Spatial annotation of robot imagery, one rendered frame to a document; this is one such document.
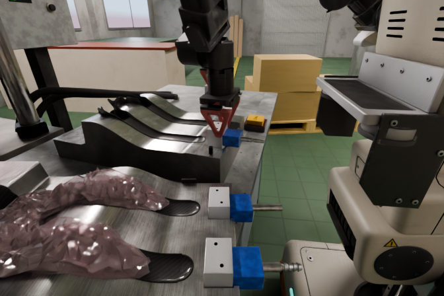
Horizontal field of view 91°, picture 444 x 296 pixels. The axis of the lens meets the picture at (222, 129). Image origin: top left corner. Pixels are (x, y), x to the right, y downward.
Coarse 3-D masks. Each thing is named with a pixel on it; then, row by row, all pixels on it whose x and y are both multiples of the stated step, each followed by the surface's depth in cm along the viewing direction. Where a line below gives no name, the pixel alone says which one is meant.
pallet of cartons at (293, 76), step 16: (256, 64) 246; (272, 64) 224; (288, 64) 224; (304, 64) 225; (320, 64) 226; (256, 80) 247; (272, 80) 231; (288, 80) 231; (304, 80) 232; (288, 96) 239; (304, 96) 242; (288, 112) 248; (304, 112) 250; (288, 128) 265; (304, 128) 261
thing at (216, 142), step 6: (216, 126) 52; (210, 132) 51; (228, 132) 52; (234, 132) 52; (240, 132) 52; (210, 138) 52; (216, 138) 51; (222, 138) 51; (228, 138) 51; (234, 138) 50; (240, 138) 52; (246, 138) 51; (210, 144) 52; (216, 144) 52; (222, 144) 52; (228, 144) 51; (234, 144) 51
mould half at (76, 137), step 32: (160, 96) 76; (96, 128) 55; (128, 128) 57; (160, 128) 63; (192, 128) 63; (96, 160) 60; (128, 160) 57; (160, 160) 53; (192, 160) 50; (224, 160) 52
